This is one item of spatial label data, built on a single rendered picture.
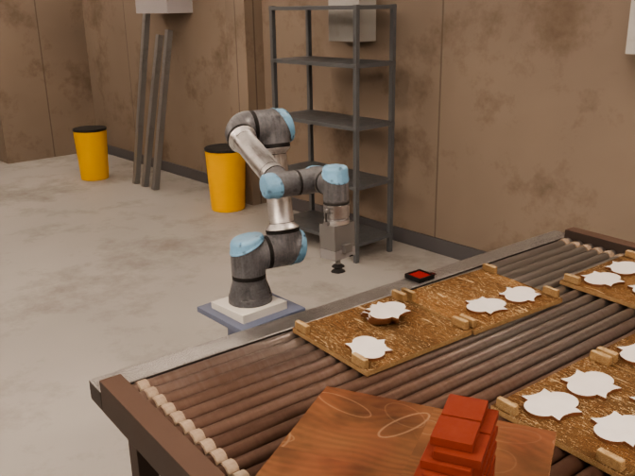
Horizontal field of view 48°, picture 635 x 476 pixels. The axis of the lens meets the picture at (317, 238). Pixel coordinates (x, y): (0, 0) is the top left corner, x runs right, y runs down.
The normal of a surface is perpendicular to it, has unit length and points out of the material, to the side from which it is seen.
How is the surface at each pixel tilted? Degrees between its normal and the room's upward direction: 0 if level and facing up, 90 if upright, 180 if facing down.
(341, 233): 88
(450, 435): 0
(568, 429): 0
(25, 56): 90
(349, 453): 0
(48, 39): 90
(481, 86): 90
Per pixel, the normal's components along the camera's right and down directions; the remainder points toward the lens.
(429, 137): -0.75, 0.22
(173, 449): -0.02, -0.95
